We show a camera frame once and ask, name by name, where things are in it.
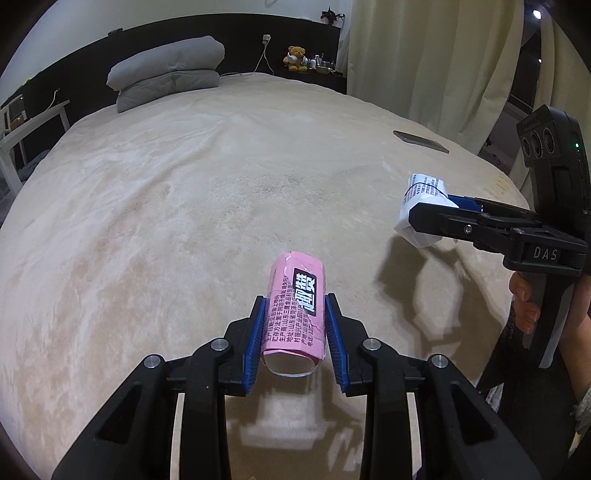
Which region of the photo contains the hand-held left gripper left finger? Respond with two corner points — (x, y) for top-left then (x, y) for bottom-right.
(52, 295), (269, 480)

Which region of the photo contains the beige curtain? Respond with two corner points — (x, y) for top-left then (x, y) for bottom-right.
(346, 0), (525, 158)
(538, 18), (591, 125)

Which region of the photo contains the white chair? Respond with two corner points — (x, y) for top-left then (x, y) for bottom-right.
(0, 100), (71, 195)

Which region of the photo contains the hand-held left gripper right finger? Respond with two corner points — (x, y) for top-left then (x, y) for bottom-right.
(324, 293), (541, 480)

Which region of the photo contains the black headboard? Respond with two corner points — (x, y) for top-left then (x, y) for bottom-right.
(0, 18), (345, 121)

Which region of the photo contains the grey pillow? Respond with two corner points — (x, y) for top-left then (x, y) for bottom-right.
(107, 36), (225, 90)
(116, 69), (221, 114)

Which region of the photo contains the grey top pillow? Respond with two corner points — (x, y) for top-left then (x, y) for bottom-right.
(107, 36), (225, 90)

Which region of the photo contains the person's right forearm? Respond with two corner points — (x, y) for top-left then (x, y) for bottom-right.
(556, 277), (591, 435)

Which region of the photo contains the white paper packet black band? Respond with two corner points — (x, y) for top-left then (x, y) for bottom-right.
(394, 172), (455, 250)

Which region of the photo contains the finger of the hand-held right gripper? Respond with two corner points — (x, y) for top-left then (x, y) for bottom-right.
(448, 194), (539, 222)
(409, 200), (543, 252)

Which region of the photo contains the dark smartphone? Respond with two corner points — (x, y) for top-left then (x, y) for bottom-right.
(393, 130), (450, 154)

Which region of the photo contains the person's right hand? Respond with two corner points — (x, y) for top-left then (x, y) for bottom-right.
(508, 271), (542, 334)

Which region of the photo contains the brown teddy bear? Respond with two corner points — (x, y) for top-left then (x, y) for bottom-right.
(284, 45), (309, 73)

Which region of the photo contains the beige blanket bed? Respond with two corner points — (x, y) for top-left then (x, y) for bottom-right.
(0, 71), (532, 480)

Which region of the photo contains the pink snack packet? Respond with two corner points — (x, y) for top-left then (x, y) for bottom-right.
(261, 250), (326, 377)

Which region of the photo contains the cluster of small bottles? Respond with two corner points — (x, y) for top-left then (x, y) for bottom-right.
(307, 54), (342, 77)

